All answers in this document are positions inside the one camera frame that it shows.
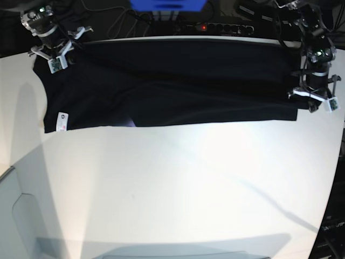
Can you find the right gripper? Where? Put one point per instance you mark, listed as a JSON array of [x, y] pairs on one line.
[[57, 42]]

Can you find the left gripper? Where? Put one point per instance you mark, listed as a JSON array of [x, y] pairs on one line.
[[315, 85]]

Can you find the black T-shirt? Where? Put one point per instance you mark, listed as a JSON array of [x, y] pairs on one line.
[[150, 83]]

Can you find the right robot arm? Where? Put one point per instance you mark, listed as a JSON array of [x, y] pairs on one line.
[[40, 18]]

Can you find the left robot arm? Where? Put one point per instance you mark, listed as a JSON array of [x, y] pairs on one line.
[[316, 47]]

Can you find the white shirt label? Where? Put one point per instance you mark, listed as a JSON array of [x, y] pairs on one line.
[[62, 121]]

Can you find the blue plastic box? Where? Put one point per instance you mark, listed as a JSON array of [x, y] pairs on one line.
[[168, 5]]

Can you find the black power strip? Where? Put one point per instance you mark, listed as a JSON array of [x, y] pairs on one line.
[[222, 29]]

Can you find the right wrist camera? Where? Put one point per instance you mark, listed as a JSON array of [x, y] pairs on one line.
[[57, 64]]

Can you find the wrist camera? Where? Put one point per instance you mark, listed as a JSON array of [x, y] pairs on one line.
[[57, 64], [332, 104]]

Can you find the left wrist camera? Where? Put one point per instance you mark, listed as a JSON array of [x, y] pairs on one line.
[[332, 104]]

